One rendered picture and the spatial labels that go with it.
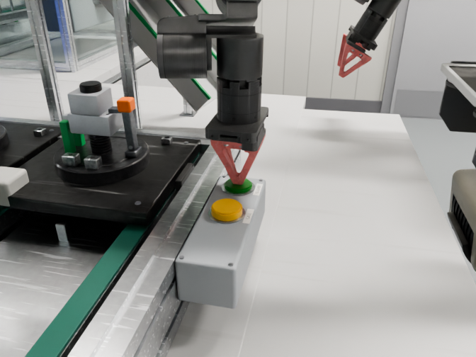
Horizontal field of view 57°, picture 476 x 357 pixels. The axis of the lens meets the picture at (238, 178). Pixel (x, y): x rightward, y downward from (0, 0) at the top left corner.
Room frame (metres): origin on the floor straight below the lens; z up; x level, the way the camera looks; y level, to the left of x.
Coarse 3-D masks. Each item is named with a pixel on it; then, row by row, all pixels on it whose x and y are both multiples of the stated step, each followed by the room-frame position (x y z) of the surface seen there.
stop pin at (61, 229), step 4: (60, 220) 0.48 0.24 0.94; (56, 224) 0.47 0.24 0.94; (60, 224) 0.47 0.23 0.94; (64, 224) 0.47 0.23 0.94; (68, 224) 0.48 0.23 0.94; (56, 228) 0.47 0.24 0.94; (60, 228) 0.47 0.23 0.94; (64, 228) 0.47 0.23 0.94; (68, 228) 0.48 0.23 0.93; (60, 232) 0.47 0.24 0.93; (64, 232) 0.47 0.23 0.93; (68, 232) 0.48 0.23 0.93; (60, 236) 0.47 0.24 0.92; (64, 236) 0.47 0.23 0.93; (68, 236) 0.47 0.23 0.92; (60, 240) 0.47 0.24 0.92; (64, 240) 0.47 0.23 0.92; (68, 240) 0.47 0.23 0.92
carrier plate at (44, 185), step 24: (168, 144) 0.67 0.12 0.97; (192, 144) 0.67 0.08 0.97; (24, 168) 0.58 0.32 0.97; (48, 168) 0.58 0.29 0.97; (168, 168) 0.58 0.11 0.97; (24, 192) 0.51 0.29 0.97; (48, 192) 0.51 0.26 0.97; (72, 192) 0.51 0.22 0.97; (96, 192) 0.51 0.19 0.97; (120, 192) 0.51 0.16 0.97; (144, 192) 0.51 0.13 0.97; (168, 192) 0.53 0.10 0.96; (96, 216) 0.47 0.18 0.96; (120, 216) 0.47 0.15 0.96; (144, 216) 0.46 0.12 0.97
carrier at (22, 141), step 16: (0, 128) 0.69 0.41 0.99; (16, 128) 0.74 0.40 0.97; (32, 128) 0.74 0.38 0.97; (48, 128) 0.74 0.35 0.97; (0, 144) 0.65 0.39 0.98; (16, 144) 0.67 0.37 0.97; (32, 144) 0.67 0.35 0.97; (48, 144) 0.69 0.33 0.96; (0, 160) 0.61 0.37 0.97; (16, 160) 0.61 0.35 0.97
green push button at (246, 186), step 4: (228, 180) 0.55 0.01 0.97; (248, 180) 0.55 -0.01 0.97; (228, 184) 0.54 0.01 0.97; (232, 184) 0.54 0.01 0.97; (236, 184) 0.54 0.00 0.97; (244, 184) 0.54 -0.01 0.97; (248, 184) 0.54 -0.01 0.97; (228, 188) 0.53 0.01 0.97; (232, 188) 0.52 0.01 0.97; (236, 188) 0.52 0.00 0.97; (240, 188) 0.52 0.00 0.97; (244, 188) 0.53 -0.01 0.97; (248, 188) 0.53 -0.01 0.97; (232, 192) 0.52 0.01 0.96; (236, 192) 0.52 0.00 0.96; (240, 192) 0.52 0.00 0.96; (244, 192) 0.52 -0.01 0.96
